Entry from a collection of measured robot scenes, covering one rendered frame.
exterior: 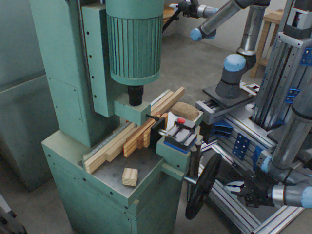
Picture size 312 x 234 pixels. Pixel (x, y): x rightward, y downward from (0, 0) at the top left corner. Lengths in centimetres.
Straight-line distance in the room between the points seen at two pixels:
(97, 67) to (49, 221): 131
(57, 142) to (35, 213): 88
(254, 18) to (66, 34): 101
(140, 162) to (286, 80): 85
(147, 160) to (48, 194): 125
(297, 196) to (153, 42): 73
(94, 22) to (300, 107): 71
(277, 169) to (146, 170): 52
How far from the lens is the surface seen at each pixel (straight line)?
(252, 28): 153
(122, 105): 96
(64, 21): 90
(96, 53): 89
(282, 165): 107
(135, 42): 76
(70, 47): 91
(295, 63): 137
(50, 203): 203
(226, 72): 149
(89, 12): 85
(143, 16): 73
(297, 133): 96
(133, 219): 107
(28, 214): 204
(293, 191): 103
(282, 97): 145
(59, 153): 119
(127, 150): 96
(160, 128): 101
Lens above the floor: 162
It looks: 38 degrees down
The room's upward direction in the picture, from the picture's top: 2 degrees clockwise
